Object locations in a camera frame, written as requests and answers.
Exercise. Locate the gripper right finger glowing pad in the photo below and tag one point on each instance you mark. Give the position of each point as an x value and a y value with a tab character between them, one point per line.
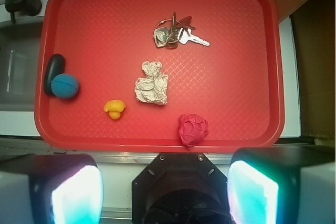
282	185

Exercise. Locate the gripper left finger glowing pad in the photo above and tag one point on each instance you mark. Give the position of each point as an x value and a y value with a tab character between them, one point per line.
56	188

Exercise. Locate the dark plastic pickle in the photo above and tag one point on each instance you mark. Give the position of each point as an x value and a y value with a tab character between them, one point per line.
56	66

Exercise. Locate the crumpled red paper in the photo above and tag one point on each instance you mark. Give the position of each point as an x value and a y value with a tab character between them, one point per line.
192	129

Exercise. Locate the blue textured ball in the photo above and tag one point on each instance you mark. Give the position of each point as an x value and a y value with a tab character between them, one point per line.
64	86

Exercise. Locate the yellow rubber duck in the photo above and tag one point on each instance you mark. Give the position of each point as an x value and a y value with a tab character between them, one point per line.
114	108

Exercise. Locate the grey toy sink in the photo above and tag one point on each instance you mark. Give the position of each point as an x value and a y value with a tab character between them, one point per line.
20	45

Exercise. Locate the crumpled white paper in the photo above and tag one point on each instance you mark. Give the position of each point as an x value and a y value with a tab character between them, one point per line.
152	88

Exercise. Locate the red plastic tray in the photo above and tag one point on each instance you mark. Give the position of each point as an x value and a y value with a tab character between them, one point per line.
235	83

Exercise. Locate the grey toy faucet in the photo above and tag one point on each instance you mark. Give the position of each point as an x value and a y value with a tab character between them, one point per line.
29	7

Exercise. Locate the brown cardboard box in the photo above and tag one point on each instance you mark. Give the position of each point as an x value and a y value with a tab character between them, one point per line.
313	23

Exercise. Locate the bunch of metal keys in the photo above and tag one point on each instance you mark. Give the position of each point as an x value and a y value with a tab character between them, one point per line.
171	32

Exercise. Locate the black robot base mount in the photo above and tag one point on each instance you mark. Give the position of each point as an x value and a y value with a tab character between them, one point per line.
180	188

